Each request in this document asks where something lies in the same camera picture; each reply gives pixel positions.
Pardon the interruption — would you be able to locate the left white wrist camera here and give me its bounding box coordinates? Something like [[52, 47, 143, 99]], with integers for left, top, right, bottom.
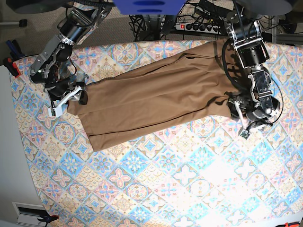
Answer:
[[228, 99, 270, 140]]

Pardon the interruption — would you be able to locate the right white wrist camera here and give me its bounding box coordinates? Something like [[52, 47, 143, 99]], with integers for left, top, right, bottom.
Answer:
[[48, 86, 85, 118]]

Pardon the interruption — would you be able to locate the blue mount plate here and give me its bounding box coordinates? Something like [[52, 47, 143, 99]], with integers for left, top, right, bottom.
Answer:
[[113, 0, 185, 15]]

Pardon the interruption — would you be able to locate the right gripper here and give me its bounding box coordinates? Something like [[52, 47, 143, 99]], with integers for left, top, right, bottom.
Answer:
[[45, 80, 88, 105]]

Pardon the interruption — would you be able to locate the orange black clamp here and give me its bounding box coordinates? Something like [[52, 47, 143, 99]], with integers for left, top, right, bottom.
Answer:
[[37, 214, 59, 224]]

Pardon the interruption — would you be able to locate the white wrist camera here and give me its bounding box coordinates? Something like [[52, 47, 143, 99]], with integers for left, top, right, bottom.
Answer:
[[228, 99, 270, 140], [48, 86, 85, 118]]

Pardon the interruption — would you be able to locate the brown t-shirt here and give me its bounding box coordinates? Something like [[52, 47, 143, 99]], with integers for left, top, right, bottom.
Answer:
[[67, 40, 237, 151]]

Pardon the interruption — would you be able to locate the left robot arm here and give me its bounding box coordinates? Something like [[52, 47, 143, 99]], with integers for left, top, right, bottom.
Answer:
[[222, 1, 280, 130]]

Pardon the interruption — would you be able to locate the patterned tablecloth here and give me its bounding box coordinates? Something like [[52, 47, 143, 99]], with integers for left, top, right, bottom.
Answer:
[[10, 44, 303, 227]]

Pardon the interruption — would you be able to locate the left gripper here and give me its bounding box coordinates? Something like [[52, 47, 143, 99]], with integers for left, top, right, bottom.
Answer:
[[228, 95, 281, 124]]

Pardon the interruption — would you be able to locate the blue handled clamp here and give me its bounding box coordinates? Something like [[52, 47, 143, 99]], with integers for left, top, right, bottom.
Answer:
[[5, 39, 25, 61]]

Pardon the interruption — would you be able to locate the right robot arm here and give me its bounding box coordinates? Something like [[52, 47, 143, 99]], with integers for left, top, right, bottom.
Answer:
[[28, 0, 115, 107]]

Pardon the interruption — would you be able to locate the white floor vent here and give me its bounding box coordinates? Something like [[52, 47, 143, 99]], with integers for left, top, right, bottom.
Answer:
[[12, 202, 47, 227]]

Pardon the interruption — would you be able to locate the white power strip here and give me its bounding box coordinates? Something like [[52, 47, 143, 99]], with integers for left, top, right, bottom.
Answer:
[[175, 22, 223, 35]]

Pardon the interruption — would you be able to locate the red black clamp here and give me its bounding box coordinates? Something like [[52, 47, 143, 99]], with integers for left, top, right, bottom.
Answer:
[[5, 58, 20, 78]]

